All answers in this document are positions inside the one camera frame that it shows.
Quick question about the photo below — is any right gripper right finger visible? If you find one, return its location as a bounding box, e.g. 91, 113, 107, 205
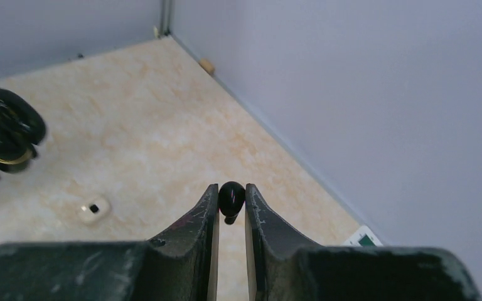
245, 184, 482, 300

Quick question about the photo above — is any cork piece at wall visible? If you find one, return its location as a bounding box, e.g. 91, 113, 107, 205
198, 58, 215, 76

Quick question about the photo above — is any black earbud charging case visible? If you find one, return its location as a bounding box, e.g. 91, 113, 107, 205
0, 88, 47, 174

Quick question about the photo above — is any green white chessboard mat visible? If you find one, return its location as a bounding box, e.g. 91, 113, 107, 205
343, 225, 383, 246

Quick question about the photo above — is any black earbud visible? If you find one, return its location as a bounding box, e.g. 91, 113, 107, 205
218, 181, 246, 225

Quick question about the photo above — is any white earbud charging case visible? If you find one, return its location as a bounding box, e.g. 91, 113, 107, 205
77, 195, 112, 225

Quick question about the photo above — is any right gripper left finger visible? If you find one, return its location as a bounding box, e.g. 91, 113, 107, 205
0, 184, 219, 300

